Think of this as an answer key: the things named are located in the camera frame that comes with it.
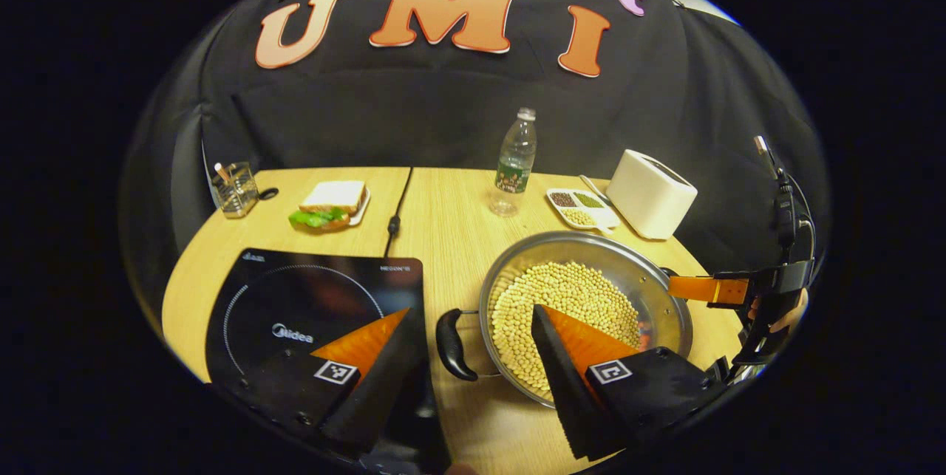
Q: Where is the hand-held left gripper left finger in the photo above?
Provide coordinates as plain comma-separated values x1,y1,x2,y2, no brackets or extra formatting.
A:
236,307,429,459

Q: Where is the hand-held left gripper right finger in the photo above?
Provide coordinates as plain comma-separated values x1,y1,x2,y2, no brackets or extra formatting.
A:
530,304,730,462

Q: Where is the steel pot with black handles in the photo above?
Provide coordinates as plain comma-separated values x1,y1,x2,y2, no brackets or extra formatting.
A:
435,230,695,411

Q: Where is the black induction cooktop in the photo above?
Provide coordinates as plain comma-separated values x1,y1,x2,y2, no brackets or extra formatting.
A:
205,248,453,475

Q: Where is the pile of soybeans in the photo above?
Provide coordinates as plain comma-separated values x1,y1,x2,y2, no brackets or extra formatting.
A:
489,261,644,396

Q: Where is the white toaster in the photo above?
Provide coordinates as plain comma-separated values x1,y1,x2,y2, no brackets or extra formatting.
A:
606,149,698,241

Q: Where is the white divided snack tray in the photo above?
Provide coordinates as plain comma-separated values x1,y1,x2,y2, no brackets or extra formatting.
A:
545,188,622,233

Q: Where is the white spoon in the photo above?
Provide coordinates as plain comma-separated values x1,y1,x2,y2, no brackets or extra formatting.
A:
579,174,611,204

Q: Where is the small white plate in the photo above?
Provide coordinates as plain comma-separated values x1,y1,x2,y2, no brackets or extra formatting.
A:
346,188,372,228

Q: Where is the sandwich with lettuce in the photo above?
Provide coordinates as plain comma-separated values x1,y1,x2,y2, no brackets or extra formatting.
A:
288,180,367,232

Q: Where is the clear water bottle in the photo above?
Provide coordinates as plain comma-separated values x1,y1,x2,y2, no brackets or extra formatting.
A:
489,107,538,218

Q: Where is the clear glass jar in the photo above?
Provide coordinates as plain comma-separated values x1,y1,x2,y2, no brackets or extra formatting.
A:
213,162,259,219

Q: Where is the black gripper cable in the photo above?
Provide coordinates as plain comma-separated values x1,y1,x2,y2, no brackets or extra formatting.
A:
752,134,816,263

